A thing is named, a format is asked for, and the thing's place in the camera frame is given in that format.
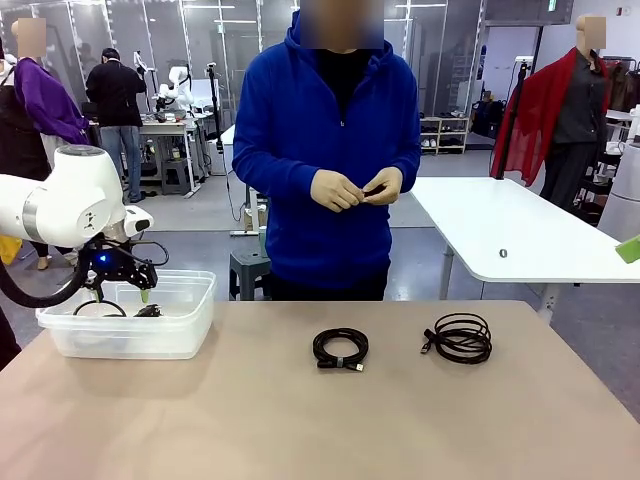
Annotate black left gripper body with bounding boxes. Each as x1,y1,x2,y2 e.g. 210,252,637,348
79,238,160,292

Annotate black power cable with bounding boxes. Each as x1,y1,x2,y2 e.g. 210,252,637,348
72,301,164,320

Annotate black USB cable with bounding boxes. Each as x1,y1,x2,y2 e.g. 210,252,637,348
420,312,494,365
312,327,370,374

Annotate person's right forearm blue sleeve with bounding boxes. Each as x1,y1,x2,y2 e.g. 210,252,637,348
232,144,321,201

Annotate person's left forearm blue sleeve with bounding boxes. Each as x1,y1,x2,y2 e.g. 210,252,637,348
394,139,422,196

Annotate person's right hand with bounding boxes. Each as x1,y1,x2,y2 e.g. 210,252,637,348
310,168,369,213

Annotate person's left hand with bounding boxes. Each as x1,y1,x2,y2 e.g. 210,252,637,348
362,166,403,206

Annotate white cylindrical machine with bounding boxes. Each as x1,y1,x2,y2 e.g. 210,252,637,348
597,144,640,242

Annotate clear plastic storage container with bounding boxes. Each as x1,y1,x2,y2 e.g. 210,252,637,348
35,269,217,360

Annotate yellow bag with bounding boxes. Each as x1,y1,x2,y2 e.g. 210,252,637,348
0,234,24,265

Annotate dark blurry foreground object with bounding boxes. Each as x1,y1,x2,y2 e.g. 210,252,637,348
0,299,22,372

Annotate grey step stool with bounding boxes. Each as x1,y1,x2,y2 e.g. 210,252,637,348
159,158,195,197

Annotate grey plastic stool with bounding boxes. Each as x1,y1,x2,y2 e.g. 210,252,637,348
228,248,274,301

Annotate white side table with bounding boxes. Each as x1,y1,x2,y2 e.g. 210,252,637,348
604,105,640,151

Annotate grey lab workbench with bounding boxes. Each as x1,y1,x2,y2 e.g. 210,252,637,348
138,118,206,199

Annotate mannequin in black clothes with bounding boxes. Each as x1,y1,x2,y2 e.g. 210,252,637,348
0,47,51,181

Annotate clothes rack dark garments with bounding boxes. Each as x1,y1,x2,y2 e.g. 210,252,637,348
599,54,640,114

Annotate mannequin with red shawl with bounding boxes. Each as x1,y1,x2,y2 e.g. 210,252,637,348
489,13,612,211

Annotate person in black jacket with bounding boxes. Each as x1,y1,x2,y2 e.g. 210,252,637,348
85,47,149,204

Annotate white standing desk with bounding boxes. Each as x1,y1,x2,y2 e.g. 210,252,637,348
218,123,269,237

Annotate mannequin in purple shirt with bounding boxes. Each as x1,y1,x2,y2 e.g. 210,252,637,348
10,18,94,271

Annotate black bags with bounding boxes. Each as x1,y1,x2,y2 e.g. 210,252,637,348
471,98,507,140

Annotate white stand lamp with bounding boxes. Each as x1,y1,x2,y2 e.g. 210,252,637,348
132,48,152,111

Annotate black tripod white head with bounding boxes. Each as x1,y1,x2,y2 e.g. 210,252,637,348
492,55,535,182

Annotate person in blue hoodie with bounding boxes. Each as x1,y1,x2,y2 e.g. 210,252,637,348
232,0,422,302

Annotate wooden shoe rack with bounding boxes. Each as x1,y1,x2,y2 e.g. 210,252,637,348
418,115,471,156

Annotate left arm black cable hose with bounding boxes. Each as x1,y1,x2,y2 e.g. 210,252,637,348
0,238,171,310

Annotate black camera tripod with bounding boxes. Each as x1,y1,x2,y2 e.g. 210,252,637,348
205,62,227,176

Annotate dark wall screen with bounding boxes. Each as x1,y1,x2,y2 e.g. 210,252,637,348
483,0,575,27

